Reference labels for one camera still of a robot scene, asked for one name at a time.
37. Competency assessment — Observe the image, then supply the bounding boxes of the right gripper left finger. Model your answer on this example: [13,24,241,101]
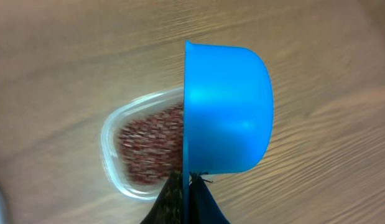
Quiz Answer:
[141,171,183,224]

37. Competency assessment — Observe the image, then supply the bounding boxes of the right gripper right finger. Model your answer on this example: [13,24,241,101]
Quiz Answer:
[188,172,230,224]

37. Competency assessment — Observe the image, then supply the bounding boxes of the blue plastic measuring scoop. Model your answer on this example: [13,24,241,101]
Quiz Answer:
[182,41,274,223]

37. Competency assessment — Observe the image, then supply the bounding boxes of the red beans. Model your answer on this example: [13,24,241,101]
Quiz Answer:
[118,103,183,185]

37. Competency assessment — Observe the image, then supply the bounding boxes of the clear plastic container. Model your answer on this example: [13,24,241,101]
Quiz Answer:
[100,87,183,201]

